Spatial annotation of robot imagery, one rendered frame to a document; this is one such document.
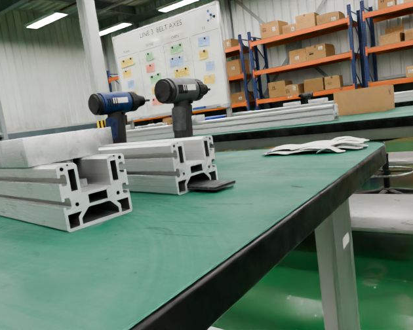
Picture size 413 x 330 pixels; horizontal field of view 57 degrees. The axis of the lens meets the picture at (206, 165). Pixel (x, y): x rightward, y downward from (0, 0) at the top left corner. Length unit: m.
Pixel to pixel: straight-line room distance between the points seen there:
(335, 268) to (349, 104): 1.71
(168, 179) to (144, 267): 0.30
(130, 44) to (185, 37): 0.81
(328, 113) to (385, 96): 0.49
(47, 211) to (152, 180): 0.19
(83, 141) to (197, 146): 0.19
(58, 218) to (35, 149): 0.10
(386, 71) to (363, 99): 8.56
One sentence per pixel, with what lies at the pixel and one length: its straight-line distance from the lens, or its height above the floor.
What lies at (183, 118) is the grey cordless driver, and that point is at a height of 0.90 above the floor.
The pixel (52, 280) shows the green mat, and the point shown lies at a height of 0.78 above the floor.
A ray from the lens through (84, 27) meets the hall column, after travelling 9.82.
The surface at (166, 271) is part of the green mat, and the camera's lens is 0.33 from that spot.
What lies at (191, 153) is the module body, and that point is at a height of 0.84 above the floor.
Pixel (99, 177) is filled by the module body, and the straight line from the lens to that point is 0.56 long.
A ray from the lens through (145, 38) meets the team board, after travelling 4.45.
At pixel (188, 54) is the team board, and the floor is 1.53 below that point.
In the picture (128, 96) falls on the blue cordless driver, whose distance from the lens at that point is 1.10.
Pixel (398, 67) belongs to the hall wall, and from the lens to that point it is 10.99.
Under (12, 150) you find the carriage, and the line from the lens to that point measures 0.60.
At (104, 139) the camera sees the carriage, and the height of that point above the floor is 0.88.
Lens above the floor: 0.90
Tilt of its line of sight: 8 degrees down
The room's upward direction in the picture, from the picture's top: 8 degrees counter-clockwise
